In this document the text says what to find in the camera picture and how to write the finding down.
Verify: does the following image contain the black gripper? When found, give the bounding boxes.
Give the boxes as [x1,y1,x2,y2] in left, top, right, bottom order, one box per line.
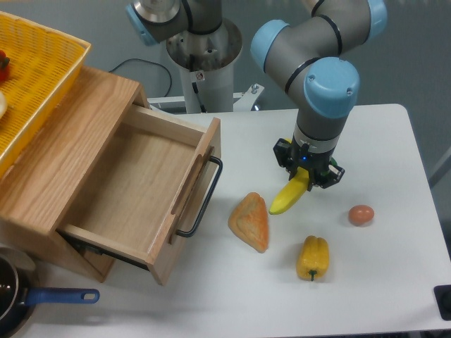
[286,140,345,192]

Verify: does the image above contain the yellow banana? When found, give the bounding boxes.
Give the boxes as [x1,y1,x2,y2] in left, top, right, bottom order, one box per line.
[269,139,309,215]

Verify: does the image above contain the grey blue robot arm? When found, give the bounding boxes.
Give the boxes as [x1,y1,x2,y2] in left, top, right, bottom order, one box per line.
[125,1,388,189]

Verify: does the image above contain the open wooden top drawer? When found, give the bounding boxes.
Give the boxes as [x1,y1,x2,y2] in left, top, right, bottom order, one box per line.
[58,106,221,284]

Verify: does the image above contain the wooden drawer cabinet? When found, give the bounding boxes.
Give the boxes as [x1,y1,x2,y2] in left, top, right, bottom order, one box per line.
[1,66,148,282]

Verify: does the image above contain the brown egg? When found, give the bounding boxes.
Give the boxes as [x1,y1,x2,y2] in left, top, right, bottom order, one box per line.
[348,204,375,226]

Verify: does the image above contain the orange bread wedge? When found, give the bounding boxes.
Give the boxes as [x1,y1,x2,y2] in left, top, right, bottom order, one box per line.
[228,192,269,254]

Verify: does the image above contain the yellow bell pepper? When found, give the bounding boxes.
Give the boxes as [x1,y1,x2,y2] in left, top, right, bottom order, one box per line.
[296,235,330,281]

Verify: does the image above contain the black corner device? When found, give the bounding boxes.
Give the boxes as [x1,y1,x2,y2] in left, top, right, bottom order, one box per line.
[433,284,451,321]

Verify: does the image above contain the yellow plastic basket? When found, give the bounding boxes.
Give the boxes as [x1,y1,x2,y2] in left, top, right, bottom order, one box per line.
[1,12,91,174]

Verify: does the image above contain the white round vegetable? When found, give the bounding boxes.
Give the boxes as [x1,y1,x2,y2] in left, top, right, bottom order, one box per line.
[0,92,8,118]

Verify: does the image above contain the red tomato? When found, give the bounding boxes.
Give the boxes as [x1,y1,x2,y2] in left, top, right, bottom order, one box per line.
[0,50,10,82]

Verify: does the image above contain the white metal table bracket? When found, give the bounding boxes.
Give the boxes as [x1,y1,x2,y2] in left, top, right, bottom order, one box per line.
[147,83,265,114]

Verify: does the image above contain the black drawer handle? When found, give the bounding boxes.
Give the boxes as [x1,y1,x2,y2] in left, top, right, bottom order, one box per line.
[175,156,223,238]

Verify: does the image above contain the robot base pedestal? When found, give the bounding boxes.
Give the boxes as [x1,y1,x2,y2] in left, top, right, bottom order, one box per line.
[166,18,242,114]

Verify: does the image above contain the black cable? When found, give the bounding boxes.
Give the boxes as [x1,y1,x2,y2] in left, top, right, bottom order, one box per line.
[109,58,173,99]

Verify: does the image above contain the blue handled pan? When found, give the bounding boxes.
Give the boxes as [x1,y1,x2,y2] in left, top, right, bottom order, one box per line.
[1,247,100,337]

